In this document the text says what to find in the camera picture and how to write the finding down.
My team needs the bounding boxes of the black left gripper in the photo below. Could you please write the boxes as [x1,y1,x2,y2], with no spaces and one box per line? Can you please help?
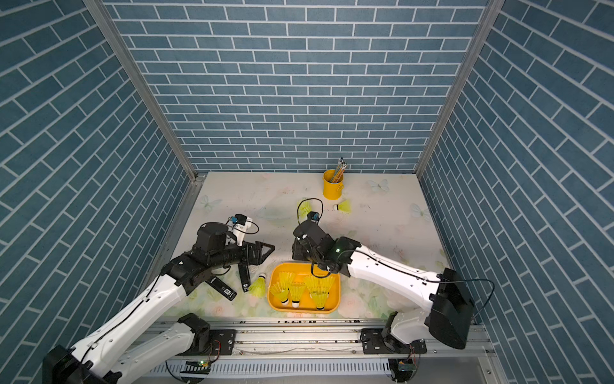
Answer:
[208,237,275,270]

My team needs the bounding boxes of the yellow-green shuttlecock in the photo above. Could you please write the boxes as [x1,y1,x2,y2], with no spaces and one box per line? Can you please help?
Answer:
[297,199,313,222]
[248,274,266,299]
[310,289,329,310]
[319,275,336,294]
[270,272,295,306]
[334,200,352,214]
[289,283,305,308]
[304,275,321,294]

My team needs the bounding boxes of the orange plastic storage box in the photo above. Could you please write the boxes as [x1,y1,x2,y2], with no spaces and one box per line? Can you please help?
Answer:
[266,262,342,315]

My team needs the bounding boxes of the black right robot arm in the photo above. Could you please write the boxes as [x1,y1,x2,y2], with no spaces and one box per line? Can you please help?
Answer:
[292,220,475,350]

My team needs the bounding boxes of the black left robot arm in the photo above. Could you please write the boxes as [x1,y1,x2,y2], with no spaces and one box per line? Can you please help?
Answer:
[42,222,275,383]

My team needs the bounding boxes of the black robot base joint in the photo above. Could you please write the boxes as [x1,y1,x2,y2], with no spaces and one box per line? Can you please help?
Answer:
[359,312,427,355]

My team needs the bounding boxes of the black loose gripper finger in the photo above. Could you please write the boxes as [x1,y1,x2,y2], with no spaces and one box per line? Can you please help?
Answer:
[238,264,251,293]
[206,276,238,302]

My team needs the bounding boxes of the yellow pen holder cup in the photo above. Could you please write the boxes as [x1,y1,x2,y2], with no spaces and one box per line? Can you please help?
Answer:
[322,170,344,201]

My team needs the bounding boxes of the pencils in cup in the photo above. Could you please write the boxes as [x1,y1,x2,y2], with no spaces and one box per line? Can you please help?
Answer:
[329,158,347,183]

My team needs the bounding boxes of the black left base joint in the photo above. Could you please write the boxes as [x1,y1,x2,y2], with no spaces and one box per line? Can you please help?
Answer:
[177,313,237,356]

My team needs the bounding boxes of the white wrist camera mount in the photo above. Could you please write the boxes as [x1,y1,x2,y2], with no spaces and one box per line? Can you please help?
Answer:
[307,211,321,224]

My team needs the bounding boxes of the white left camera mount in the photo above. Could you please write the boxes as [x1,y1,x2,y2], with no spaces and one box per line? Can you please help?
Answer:
[227,214,256,246]

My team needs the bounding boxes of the aluminium table edge rail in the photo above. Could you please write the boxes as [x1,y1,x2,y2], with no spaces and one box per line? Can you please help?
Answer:
[140,174,206,291]

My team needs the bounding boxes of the aluminium right corner post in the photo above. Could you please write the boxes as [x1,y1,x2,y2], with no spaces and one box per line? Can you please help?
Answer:
[415,0,505,180]

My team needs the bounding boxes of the aluminium corner frame post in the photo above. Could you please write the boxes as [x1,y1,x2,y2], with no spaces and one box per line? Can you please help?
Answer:
[83,0,198,182]

